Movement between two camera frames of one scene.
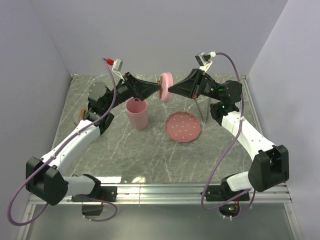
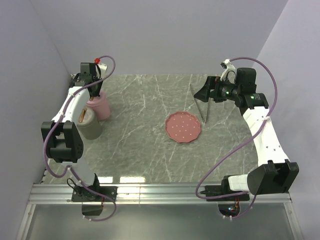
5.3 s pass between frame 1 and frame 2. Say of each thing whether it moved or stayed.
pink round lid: moved
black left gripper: moved
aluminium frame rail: stayed
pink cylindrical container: moved
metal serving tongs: stayed
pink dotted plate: stayed
